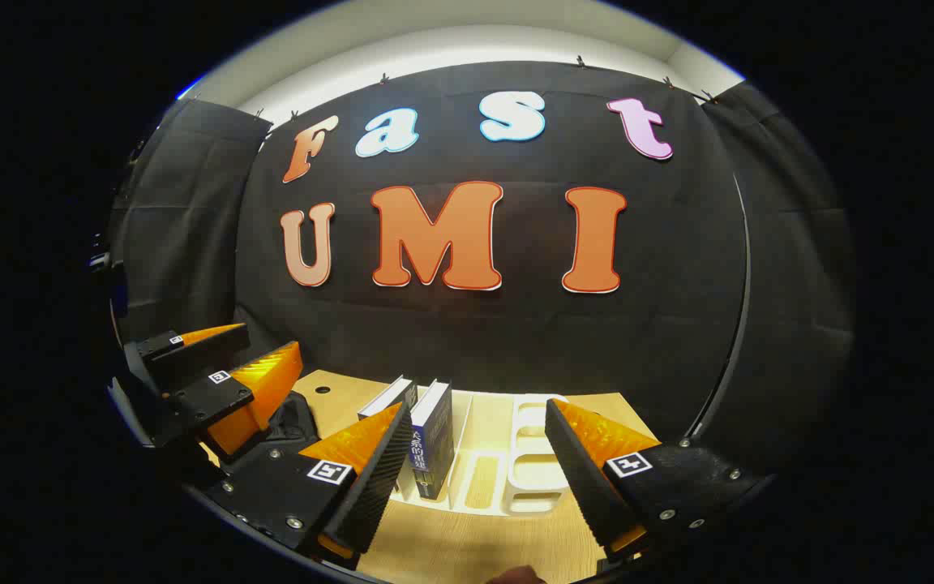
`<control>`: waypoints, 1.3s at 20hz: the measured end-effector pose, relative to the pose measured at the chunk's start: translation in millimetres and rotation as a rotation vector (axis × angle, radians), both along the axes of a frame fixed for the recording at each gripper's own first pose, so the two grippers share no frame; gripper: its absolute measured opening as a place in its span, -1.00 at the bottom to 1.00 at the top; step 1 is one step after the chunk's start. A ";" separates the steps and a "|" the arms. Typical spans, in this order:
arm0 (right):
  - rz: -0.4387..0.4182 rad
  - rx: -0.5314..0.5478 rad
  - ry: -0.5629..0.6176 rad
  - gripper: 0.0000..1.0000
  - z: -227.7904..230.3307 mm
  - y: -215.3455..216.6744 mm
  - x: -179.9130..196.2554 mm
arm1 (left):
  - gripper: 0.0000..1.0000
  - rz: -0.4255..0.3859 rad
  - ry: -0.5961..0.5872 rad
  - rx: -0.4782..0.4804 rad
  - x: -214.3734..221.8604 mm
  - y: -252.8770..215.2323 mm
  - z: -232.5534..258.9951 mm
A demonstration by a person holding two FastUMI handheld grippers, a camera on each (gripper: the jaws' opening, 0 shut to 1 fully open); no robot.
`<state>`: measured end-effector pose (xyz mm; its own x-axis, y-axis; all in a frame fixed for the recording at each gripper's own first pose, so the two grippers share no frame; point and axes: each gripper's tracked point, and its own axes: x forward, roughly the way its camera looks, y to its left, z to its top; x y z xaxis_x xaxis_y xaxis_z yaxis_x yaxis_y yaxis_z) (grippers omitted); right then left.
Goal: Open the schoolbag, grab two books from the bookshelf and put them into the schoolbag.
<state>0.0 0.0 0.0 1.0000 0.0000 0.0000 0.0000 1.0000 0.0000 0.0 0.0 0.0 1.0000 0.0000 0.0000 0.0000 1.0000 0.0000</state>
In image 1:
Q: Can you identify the pale grey book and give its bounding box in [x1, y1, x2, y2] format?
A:
[358, 375, 419, 423]

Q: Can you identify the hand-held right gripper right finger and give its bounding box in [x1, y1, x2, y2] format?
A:
[545, 397, 768, 562]

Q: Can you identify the white bookshelf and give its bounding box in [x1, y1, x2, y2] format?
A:
[386, 388, 573, 517]

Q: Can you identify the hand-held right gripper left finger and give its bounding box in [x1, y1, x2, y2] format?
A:
[201, 401, 415, 565]

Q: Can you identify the dark blue cover book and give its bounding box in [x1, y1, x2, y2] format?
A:
[409, 379, 456, 500]

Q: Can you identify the black schoolbag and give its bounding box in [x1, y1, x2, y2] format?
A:
[216, 389, 323, 471]

